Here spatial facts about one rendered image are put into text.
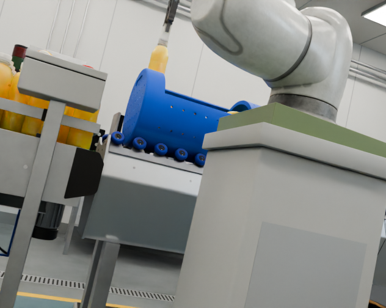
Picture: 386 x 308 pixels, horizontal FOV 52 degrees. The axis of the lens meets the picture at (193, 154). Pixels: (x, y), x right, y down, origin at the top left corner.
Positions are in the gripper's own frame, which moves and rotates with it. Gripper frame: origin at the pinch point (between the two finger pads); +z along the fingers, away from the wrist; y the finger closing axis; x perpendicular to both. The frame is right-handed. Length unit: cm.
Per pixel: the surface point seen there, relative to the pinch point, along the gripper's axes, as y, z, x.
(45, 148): -53, 54, 27
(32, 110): -42, 45, 34
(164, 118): -30.9, 35.8, -3.6
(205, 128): -29.5, 34.7, -18.2
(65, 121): -41, 45, 25
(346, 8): 265, -184, -234
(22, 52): 12, 22, 51
